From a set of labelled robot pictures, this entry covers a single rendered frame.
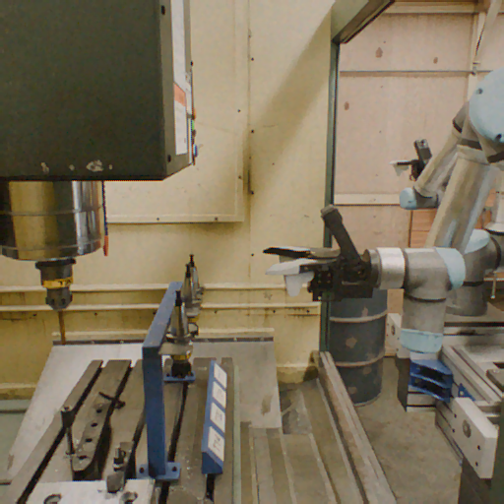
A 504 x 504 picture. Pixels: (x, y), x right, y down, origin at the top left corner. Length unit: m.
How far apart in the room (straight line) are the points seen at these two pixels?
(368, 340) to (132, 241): 1.70
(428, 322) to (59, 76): 0.69
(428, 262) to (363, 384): 2.31
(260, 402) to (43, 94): 1.34
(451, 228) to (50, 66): 0.73
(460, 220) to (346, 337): 2.03
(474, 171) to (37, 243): 0.76
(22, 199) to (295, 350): 1.44
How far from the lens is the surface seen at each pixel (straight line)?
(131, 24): 0.64
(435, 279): 0.85
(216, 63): 1.76
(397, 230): 3.54
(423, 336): 0.89
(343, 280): 0.83
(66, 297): 0.82
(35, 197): 0.72
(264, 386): 1.78
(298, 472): 1.48
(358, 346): 2.96
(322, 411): 1.82
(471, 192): 0.95
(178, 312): 1.04
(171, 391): 1.50
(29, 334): 2.08
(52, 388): 1.91
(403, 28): 3.54
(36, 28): 0.67
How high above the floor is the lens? 1.65
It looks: 13 degrees down
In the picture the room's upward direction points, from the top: straight up
